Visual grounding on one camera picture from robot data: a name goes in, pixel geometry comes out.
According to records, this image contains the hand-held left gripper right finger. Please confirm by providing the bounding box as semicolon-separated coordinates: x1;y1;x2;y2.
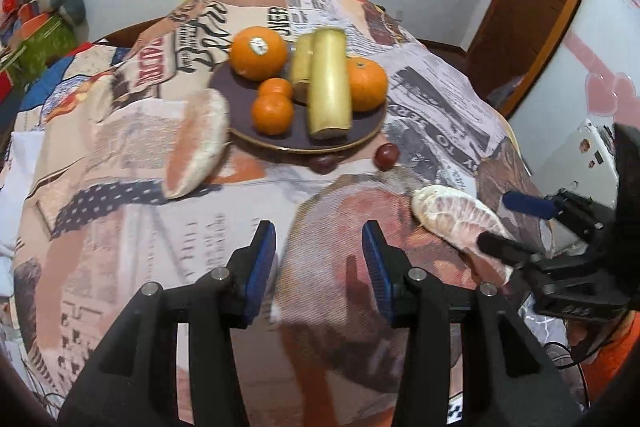
361;220;584;427

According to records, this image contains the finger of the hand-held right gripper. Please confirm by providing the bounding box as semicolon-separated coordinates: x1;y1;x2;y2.
477;231;542;271
502;188;602;234

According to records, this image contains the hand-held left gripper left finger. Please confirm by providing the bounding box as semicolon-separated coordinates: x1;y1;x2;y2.
57;220;277;427

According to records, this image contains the peeled pomelo segment piece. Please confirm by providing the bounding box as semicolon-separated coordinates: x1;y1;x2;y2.
411;186;516;284

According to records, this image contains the small tangerine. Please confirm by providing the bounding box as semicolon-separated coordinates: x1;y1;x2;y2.
257;77;294;101
251;93;295;136

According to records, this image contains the dark purple plate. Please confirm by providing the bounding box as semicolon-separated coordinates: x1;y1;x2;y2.
209;52;388;154

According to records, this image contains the medium orange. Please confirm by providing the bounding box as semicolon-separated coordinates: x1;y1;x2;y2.
346;57;389;112

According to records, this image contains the long sugarcane piece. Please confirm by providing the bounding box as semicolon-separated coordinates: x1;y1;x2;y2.
306;28;353;140

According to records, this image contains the short sugarcane piece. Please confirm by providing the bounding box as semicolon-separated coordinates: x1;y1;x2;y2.
289;32;317;104

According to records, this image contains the large orange with sticker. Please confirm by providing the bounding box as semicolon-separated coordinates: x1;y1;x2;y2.
230;27;289;82

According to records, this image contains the person's right forearm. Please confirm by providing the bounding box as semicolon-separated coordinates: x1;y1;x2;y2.
567;307;640;409

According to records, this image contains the white box with stickers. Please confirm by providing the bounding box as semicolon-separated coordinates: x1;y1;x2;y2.
547;119;621;258

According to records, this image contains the newspaper print blanket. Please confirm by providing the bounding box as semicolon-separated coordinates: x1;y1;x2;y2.
10;0;571;427

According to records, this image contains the dark red grape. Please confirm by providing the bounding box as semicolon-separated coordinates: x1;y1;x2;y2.
375;143;399;171
310;153;337;174

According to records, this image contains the peeled pomelo half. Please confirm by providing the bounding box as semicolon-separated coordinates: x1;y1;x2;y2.
162;89;231;199

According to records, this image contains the white wardrobe door with hearts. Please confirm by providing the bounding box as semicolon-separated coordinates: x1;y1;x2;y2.
500;0;640;208

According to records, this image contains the brown wooden door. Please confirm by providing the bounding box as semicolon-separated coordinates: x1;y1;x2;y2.
465;0;601;118

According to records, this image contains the white bed sheet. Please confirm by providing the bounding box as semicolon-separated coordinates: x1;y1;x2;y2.
0;132;37;260

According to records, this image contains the green patterned bag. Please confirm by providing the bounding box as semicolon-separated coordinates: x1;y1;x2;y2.
0;14;77;88

